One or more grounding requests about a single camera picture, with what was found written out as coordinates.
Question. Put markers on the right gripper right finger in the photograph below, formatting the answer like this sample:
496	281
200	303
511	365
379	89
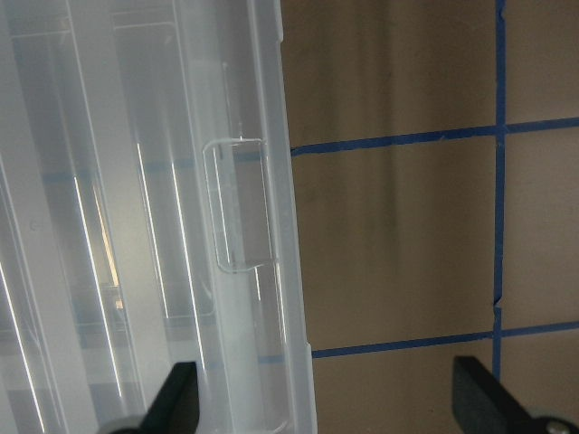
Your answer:
482	405

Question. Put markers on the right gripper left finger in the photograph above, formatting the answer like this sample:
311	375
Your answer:
175	410

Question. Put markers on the clear plastic box lid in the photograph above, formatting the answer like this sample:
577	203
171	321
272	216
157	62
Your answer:
148	219

